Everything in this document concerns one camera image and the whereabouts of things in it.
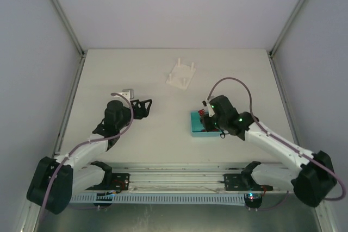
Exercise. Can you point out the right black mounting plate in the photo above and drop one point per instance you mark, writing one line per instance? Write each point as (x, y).
(240, 182)

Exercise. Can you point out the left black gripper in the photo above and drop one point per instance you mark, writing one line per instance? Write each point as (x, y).
(135, 108)

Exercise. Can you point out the aluminium corner post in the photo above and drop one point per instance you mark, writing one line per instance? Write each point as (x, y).
(67, 25)
(297, 8)

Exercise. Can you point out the left aluminium corner post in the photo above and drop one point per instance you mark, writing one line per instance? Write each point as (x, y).
(67, 25)

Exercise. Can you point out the right aluminium corner post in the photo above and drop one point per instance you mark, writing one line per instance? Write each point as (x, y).
(297, 8)

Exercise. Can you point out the teal plastic bin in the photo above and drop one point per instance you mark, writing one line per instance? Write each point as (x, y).
(197, 126)

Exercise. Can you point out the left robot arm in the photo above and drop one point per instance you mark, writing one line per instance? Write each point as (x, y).
(56, 180)

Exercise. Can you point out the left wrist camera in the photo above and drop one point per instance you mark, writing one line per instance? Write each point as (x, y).
(128, 94)

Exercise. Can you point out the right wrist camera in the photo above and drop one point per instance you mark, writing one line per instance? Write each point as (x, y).
(210, 110)

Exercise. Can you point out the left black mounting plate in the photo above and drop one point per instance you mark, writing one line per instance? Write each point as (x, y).
(117, 182)

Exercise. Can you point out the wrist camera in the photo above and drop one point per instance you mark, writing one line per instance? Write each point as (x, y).
(128, 94)
(210, 110)

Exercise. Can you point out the slotted cable duct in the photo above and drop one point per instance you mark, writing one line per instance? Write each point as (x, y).
(160, 198)

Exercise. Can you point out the black mounting plate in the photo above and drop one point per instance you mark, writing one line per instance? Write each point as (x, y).
(240, 182)
(117, 182)

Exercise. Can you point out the white peg base plate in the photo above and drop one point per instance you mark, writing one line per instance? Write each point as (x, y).
(181, 75)

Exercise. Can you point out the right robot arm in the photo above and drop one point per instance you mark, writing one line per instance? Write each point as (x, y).
(310, 176)

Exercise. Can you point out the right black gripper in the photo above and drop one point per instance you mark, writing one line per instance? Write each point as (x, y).
(207, 123)

